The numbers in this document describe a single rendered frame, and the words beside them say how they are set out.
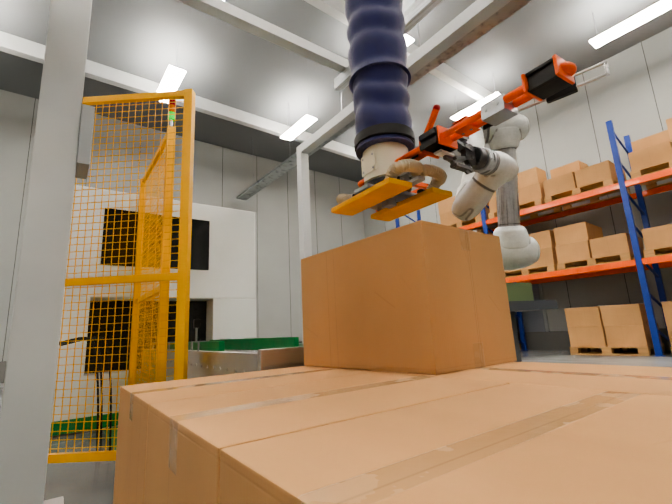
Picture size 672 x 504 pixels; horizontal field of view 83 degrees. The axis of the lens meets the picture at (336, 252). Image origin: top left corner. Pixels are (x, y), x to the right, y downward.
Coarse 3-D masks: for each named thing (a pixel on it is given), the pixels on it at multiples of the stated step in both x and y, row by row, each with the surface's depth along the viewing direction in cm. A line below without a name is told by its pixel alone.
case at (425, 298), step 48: (384, 240) 111; (432, 240) 102; (480, 240) 117; (336, 288) 128; (384, 288) 110; (432, 288) 99; (480, 288) 112; (336, 336) 125; (384, 336) 108; (432, 336) 95; (480, 336) 108
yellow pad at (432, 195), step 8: (424, 192) 129; (432, 192) 126; (440, 192) 128; (448, 192) 130; (408, 200) 135; (416, 200) 133; (424, 200) 134; (432, 200) 134; (440, 200) 134; (392, 208) 142; (400, 208) 141; (408, 208) 142; (416, 208) 142; (376, 216) 151; (384, 216) 151; (392, 216) 151; (400, 216) 152
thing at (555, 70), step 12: (552, 60) 86; (564, 60) 87; (528, 72) 91; (540, 72) 89; (552, 72) 87; (564, 72) 86; (528, 84) 92; (540, 84) 88; (552, 84) 88; (564, 84) 88; (540, 96) 93
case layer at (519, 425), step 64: (192, 384) 100; (256, 384) 93; (320, 384) 88; (384, 384) 82; (448, 384) 78; (512, 384) 74; (576, 384) 70; (640, 384) 67; (128, 448) 86; (192, 448) 49; (256, 448) 41; (320, 448) 40; (384, 448) 39; (448, 448) 38; (512, 448) 37; (576, 448) 36; (640, 448) 35
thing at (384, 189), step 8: (376, 184) 121; (384, 184) 118; (392, 184) 117; (400, 184) 118; (408, 184) 120; (368, 192) 124; (376, 192) 124; (384, 192) 124; (392, 192) 124; (400, 192) 125; (352, 200) 132; (360, 200) 131; (368, 200) 131; (376, 200) 131; (384, 200) 132; (336, 208) 140; (344, 208) 138; (352, 208) 139; (360, 208) 139
